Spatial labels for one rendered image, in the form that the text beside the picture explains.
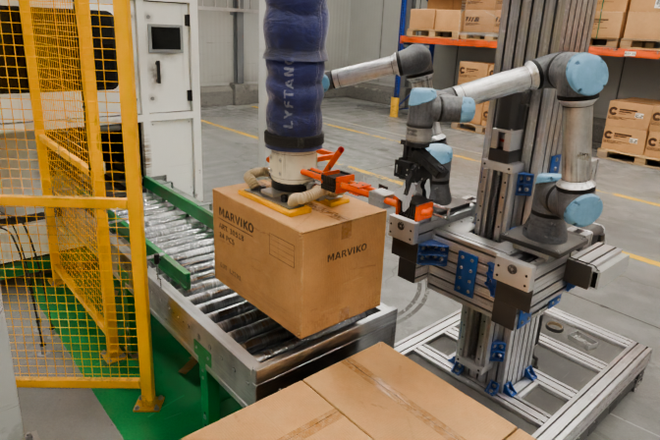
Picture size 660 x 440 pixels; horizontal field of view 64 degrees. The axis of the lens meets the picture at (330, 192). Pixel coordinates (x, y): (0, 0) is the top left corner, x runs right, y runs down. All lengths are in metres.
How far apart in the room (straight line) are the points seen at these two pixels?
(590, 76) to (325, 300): 1.10
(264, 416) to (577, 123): 1.31
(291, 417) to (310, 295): 0.39
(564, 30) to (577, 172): 0.56
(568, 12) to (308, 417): 1.62
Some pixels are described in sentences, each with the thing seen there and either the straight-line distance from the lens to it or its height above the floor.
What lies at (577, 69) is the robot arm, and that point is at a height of 1.63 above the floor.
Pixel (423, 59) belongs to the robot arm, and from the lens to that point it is 2.17.
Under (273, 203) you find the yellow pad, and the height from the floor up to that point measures 1.09.
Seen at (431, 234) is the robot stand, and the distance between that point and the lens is 2.23.
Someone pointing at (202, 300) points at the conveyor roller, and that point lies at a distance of 2.48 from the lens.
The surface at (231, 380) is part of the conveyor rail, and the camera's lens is 2.09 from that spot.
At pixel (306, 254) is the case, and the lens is 1.78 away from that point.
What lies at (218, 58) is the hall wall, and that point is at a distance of 11.72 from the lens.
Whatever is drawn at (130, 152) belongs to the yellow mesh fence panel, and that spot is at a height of 1.21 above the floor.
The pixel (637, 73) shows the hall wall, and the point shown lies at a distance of 10.20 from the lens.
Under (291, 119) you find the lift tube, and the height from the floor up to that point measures 1.40.
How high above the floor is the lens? 1.72
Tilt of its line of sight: 17 degrees down
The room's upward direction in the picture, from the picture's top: 3 degrees clockwise
